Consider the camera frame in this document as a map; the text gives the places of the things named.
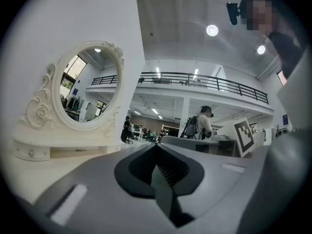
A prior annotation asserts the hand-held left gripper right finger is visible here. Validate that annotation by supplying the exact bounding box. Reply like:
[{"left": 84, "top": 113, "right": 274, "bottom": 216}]
[{"left": 156, "top": 142, "right": 255, "bottom": 228}]

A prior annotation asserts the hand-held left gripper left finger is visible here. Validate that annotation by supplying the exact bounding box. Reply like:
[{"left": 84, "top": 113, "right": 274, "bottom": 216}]
[{"left": 33, "top": 142, "right": 177, "bottom": 233}]

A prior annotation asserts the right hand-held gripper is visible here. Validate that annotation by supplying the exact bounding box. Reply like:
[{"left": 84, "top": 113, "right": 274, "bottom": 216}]
[{"left": 159, "top": 117, "right": 256, "bottom": 158}]

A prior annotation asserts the cream vanity dressing table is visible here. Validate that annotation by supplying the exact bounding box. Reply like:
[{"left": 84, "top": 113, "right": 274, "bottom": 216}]
[{"left": 3, "top": 128, "right": 156, "bottom": 206}]

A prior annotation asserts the small cream drawer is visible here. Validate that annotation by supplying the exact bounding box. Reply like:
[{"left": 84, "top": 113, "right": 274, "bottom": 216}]
[{"left": 13, "top": 140, "right": 51, "bottom": 161}]

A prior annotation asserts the black backpack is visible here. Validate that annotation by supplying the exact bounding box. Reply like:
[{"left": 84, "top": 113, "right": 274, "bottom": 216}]
[{"left": 180, "top": 116, "right": 198, "bottom": 139}]

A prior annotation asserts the black balcony railing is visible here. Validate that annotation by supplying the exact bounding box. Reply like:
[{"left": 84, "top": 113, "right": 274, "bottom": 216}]
[{"left": 138, "top": 71, "right": 269, "bottom": 105}]

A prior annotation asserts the ornate cream oval mirror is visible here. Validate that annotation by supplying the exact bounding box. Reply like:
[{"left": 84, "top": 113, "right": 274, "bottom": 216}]
[{"left": 19, "top": 40, "right": 125, "bottom": 137}]

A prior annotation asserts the black head-worn camera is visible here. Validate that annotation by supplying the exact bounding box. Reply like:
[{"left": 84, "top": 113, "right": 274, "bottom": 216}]
[{"left": 226, "top": 0, "right": 247, "bottom": 26}]

